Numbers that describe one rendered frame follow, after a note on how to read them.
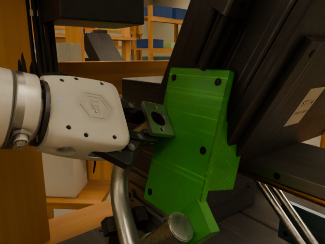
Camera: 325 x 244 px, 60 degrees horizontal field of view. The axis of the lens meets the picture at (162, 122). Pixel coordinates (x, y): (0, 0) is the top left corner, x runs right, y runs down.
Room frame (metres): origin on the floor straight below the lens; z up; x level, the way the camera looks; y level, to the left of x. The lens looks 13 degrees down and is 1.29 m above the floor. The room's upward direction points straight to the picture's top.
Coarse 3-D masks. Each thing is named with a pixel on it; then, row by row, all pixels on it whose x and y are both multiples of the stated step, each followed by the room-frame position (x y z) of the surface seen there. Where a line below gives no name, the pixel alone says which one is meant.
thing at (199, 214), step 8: (192, 208) 0.32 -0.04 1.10; (200, 208) 0.31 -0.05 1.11; (208, 208) 0.32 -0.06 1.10; (192, 216) 0.32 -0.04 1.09; (200, 216) 0.31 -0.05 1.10; (208, 216) 0.31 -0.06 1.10; (192, 224) 0.32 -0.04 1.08; (200, 224) 0.31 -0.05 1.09; (208, 224) 0.30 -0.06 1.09; (216, 224) 0.31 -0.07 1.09; (200, 232) 0.30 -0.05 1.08; (208, 232) 0.29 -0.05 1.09; (216, 232) 0.30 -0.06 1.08; (192, 240) 0.31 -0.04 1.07; (200, 240) 0.30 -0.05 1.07
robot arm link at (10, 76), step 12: (0, 72) 0.28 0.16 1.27; (12, 72) 0.29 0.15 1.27; (0, 84) 0.26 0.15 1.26; (12, 84) 0.27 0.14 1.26; (0, 96) 0.26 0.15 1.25; (12, 96) 0.26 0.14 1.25; (0, 108) 0.25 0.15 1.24; (12, 108) 0.26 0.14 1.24; (0, 120) 0.25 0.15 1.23; (0, 132) 0.26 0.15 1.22; (0, 144) 0.26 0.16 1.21
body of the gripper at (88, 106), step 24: (48, 96) 0.29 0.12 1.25; (72, 96) 0.32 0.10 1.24; (96, 96) 0.35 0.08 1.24; (48, 120) 0.28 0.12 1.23; (72, 120) 0.30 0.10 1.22; (96, 120) 0.32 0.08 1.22; (120, 120) 0.34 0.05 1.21; (48, 144) 0.28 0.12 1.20; (72, 144) 0.29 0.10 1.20; (96, 144) 0.30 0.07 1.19; (120, 144) 0.32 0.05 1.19
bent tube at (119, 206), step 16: (144, 112) 0.39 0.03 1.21; (160, 112) 0.41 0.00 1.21; (144, 128) 0.39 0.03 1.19; (160, 128) 0.39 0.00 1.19; (112, 176) 0.43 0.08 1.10; (128, 176) 0.43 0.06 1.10; (112, 192) 0.41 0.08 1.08; (128, 192) 0.42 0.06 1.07; (112, 208) 0.40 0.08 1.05; (128, 208) 0.40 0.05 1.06; (128, 224) 0.38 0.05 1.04; (128, 240) 0.36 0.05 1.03
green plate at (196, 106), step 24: (192, 72) 0.40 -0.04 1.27; (216, 72) 0.36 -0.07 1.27; (168, 96) 0.42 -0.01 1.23; (192, 96) 0.38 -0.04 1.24; (216, 96) 0.35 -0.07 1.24; (192, 120) 0.37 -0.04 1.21; (216, 120) 0.34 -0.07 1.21; (168, 144) 0.39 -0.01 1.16; (192, 144) 0.36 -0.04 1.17; (216, 144) 0.34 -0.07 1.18; (168, 168) 0.38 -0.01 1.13; (192, 168) 0.35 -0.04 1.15; (216, 168) 0.36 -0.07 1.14; (168, 192) 0.37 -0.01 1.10; (192, 192) 0.33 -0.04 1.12
